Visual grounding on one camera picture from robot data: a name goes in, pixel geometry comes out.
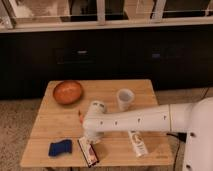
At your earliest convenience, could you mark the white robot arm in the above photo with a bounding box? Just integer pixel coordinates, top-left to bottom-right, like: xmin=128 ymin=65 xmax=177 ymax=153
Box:
xmin=83 ymin=97 xmax=213 ymax=171

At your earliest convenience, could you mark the orange toy carrot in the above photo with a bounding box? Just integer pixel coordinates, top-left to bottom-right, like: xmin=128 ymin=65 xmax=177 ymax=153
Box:
xmin=78 ymin=110 xmax=84 ymax=124

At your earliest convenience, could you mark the blue sponge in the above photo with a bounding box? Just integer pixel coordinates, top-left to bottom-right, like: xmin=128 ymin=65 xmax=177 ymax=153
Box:
xmin=48 ymin=139 xmax=72 ymax=157

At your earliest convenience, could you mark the white tube bottle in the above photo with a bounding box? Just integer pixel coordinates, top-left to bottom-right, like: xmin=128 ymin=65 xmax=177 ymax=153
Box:
xmin=128 ymin=131 xmax=148 ymax=157

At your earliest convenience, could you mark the clear plastic cup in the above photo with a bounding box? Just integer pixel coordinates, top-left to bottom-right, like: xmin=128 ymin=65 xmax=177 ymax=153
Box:
xmin=116 ymin=88 xmax=135 ymax=111

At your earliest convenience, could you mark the orange bowl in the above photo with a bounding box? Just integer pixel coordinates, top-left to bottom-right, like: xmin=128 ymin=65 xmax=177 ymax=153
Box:
xmin=53 ymin=80 xmax=83 ymax=105

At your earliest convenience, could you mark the dark cabinet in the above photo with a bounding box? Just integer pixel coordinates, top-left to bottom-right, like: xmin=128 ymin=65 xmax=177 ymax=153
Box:
xmin=0 ymin=25 xmax=213 ymax=99

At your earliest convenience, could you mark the black cable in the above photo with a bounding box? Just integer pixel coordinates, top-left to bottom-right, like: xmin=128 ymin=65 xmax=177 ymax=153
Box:
xmin=166 ymin=131 xmax=188 ymax=171

